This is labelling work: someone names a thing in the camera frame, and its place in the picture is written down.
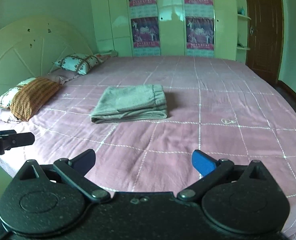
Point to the cream wardrobe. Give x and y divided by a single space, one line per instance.
112 23

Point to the white pillow under orange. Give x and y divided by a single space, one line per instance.
7 97

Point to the white floral pillow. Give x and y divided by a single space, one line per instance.
78 63

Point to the dark brown wooden door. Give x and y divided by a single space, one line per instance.
265 38

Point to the lower left poster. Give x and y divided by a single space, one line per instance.
145 32

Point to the grey green pants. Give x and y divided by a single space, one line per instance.
143 102

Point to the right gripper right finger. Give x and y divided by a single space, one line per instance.
213 173

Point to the pink checked bedsheet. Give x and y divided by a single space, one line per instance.
155 155

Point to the lower right poster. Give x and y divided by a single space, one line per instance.
200 33

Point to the corner shelf unit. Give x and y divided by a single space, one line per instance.
243 21

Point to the small clear plastic item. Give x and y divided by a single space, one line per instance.
228 121

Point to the orange patterned pillow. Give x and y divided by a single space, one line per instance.
30 98

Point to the cream wooden headboard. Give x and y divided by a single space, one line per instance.
30 46

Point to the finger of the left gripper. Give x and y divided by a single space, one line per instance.
17 140
7 133

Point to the pink pillow under floral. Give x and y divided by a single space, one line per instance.
62 76

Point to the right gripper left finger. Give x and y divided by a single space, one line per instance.
73 173

